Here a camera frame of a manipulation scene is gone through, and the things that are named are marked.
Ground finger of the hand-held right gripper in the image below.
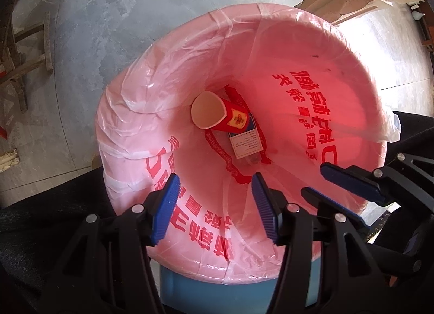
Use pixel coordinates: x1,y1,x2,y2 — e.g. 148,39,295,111
320,153,434,213
300,187,374,236

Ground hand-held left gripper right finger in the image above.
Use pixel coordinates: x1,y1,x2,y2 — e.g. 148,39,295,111
251,172,394,314

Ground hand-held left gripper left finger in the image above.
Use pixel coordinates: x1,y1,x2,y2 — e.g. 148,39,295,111
37,173,180,314

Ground small white blue carton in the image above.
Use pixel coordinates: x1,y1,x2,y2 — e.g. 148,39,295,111
229,114,265,159

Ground blue plastic trash bin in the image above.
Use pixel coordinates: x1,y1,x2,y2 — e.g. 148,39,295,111
159,255,321,314

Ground red paper cup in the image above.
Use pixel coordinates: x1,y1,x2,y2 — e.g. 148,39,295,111
190,91,251,132

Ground pink plastic bin liner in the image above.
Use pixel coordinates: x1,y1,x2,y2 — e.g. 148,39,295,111
95,3,402,284

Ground dark cloth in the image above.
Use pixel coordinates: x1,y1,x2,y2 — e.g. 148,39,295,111
0,109,434,314

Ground small white object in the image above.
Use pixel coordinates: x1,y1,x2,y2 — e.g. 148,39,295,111
409,1,424,21

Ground wooden chair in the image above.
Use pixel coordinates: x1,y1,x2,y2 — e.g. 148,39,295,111
0,0,55,114

